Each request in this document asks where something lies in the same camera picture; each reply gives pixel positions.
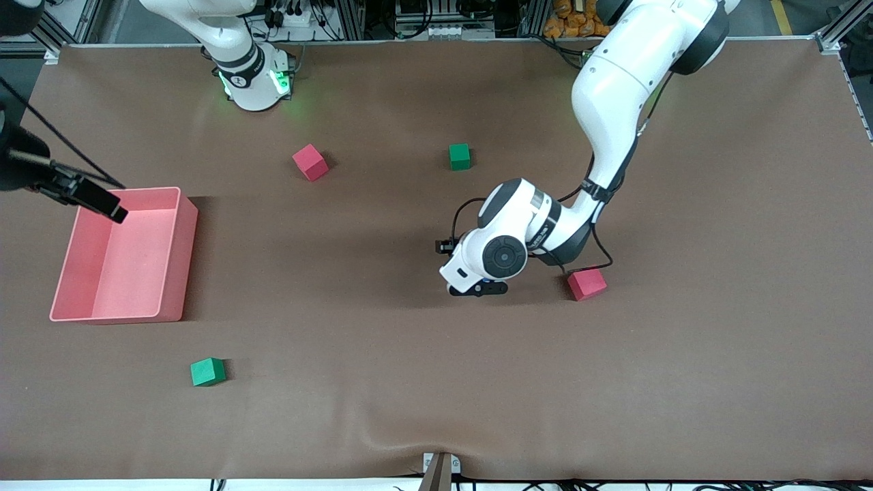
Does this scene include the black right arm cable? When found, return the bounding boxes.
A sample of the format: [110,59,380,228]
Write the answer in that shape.
[0,77,128,190]

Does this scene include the white power strip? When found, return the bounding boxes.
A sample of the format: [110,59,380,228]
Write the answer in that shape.
[263,0,331,28]

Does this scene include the metal table edge bracket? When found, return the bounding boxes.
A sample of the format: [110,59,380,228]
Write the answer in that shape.
[422,452,462,476]

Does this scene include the aluminium frame profile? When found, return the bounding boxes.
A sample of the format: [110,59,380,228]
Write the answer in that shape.
[815,0,873,55]
[27,0,103,55]

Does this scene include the brown table cover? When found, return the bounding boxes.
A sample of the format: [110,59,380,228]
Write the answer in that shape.
[0,38,873,481]

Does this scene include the pink foam cube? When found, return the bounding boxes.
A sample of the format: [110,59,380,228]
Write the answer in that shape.
[292,143,330,183]
[567,267,608,302]

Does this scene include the pink plastic bin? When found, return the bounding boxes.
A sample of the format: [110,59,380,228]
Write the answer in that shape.
[49,187,199,323]

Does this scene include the white terminal block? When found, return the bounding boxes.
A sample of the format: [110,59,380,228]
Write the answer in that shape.
[408,24,496,40]

